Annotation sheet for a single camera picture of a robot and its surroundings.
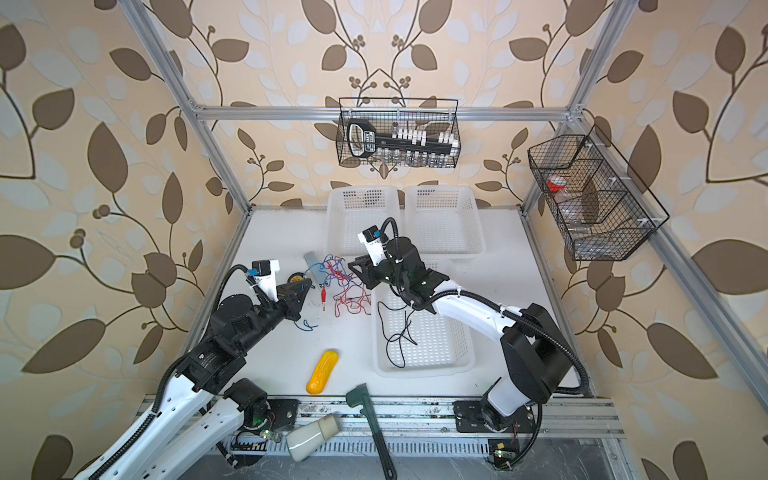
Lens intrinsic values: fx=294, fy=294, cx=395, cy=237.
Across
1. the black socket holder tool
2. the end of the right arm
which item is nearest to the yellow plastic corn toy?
the end of the right arm

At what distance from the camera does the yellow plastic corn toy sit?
0.78m

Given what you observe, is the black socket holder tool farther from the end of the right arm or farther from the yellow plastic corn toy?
the yellow plastic corn toy
